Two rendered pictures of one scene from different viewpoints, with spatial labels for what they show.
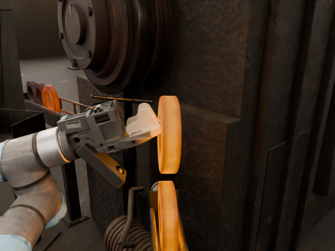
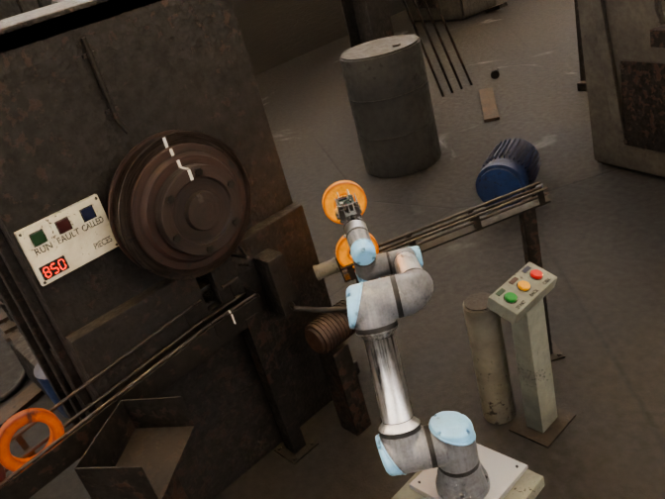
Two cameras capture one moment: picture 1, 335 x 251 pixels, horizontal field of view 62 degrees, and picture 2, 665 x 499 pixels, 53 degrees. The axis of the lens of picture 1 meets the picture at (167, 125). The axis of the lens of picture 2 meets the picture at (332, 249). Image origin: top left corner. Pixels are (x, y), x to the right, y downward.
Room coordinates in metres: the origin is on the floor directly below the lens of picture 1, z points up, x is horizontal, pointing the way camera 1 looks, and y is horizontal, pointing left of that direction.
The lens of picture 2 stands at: (0.44, 2.18, 1.83)
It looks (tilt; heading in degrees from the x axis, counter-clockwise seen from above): 27 degrees down; 275
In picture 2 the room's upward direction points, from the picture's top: 16 degrees counter-clockwise
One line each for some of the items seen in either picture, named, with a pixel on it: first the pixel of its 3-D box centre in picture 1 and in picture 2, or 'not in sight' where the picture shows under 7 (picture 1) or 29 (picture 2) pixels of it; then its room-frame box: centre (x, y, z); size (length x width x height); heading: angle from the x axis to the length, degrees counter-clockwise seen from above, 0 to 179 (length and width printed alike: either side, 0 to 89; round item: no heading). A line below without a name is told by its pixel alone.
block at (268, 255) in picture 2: (155, 162); (276, 282); (0.84, 0.04, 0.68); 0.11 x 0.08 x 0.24; 130
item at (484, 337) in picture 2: not in sight; (490, 359); (0.15, 0.23, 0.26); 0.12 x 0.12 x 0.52
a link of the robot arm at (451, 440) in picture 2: not in sight; (451, 440); (0.38, 0.80, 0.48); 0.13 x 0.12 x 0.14; 1
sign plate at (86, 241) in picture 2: not in sight; (69, 239); (1.34, 0.34, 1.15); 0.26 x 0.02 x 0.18; 40
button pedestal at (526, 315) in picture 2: not in sight; (532, 356); (0.02, 0.32, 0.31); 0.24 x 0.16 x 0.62; 40
